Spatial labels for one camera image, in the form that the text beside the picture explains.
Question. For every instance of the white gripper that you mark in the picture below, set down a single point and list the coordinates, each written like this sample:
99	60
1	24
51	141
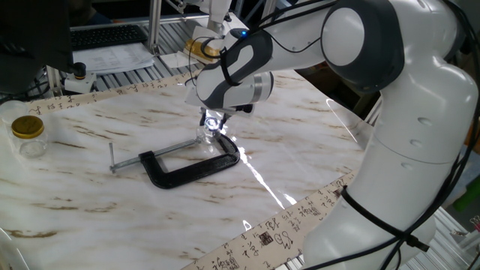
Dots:
191	98

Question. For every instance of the silver metal jar lid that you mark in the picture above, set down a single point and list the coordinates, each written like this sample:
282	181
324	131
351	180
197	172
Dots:
212	123

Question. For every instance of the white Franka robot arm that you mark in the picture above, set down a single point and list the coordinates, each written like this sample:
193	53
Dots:
423	131

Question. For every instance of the small clear glass jar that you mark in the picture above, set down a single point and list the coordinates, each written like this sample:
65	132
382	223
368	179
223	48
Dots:
204	138

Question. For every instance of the black C-clamp with steel screw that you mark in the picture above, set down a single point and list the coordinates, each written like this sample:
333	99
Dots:
187	174

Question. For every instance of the glass jar with gold lid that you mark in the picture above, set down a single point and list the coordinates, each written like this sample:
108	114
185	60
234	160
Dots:
29	138

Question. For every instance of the white printed paper stack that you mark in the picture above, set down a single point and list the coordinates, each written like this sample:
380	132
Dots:
112	58

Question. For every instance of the beige calligraphy print paper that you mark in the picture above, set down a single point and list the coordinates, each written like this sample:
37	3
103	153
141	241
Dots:
262	240

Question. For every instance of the black computer keyboard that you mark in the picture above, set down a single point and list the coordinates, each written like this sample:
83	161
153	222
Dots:
108	36

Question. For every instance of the white stand with black knob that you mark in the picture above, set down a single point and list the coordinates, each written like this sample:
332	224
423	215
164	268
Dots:
78	84

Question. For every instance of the marble pattern plastic sheet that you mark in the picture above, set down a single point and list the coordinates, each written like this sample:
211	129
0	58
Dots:
112	225

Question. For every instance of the black computer monitor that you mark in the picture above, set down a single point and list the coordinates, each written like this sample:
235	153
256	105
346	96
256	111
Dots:
33	37

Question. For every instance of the clear plastic container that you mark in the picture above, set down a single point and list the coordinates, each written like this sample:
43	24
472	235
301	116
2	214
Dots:
11	110

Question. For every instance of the green object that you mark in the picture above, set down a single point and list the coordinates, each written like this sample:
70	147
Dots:
470	197

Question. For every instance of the aluminium frame post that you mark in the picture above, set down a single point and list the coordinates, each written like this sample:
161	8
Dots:
154	26

